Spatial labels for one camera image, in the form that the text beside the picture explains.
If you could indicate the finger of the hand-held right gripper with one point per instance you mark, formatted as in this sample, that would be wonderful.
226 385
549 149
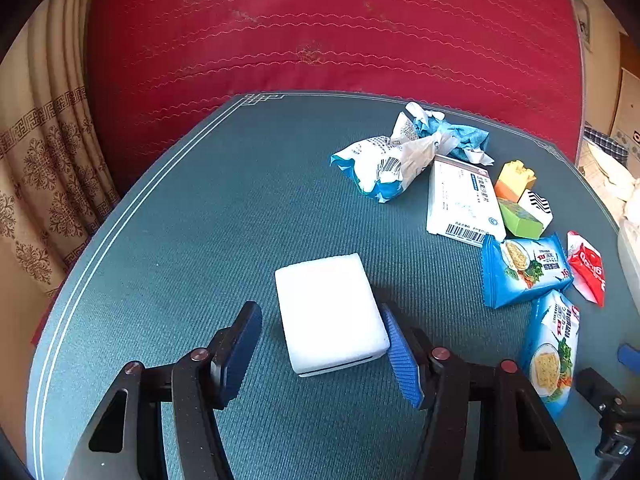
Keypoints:
597 387
629 355

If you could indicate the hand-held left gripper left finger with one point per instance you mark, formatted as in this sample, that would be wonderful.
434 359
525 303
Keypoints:
244 347

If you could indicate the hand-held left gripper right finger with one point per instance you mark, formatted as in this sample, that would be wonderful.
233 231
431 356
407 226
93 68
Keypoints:
402 360

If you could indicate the white rectangular box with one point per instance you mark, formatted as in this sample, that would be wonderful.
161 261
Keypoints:
327 310

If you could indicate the green block with blue dots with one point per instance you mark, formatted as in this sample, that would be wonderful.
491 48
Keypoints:
517 222

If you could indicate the blue cracker packet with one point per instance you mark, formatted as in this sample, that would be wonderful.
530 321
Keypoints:
550 350
525 267

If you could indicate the red snack packet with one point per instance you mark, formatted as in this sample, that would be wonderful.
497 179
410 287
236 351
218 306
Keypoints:
587 267

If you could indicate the teal table mat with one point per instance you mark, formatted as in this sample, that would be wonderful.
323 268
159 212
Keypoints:
200 220

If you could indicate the white medicine box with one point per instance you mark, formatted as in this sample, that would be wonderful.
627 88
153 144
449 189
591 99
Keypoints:
457 200

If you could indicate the black white striped block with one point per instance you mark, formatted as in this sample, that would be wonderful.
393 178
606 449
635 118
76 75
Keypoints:
539 205

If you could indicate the white floral cloth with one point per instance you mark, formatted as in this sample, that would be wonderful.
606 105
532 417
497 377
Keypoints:
612 180

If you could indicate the white blue cotton swab bag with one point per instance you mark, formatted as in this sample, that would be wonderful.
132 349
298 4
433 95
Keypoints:
375 165

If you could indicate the yellow orange toy brick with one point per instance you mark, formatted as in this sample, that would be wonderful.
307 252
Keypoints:
515 180

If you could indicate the plaid cloth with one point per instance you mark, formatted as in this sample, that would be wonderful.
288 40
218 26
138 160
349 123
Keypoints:
605 145

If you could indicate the teal cloth with white strips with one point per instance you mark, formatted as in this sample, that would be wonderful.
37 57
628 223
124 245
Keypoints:
460 137

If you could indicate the cardboard box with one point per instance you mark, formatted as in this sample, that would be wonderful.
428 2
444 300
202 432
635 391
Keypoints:
627 110

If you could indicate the beige patterned curtain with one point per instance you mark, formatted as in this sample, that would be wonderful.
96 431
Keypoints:
45 150

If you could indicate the red quilted blanket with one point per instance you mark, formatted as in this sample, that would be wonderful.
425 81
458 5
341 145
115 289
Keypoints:
310 35

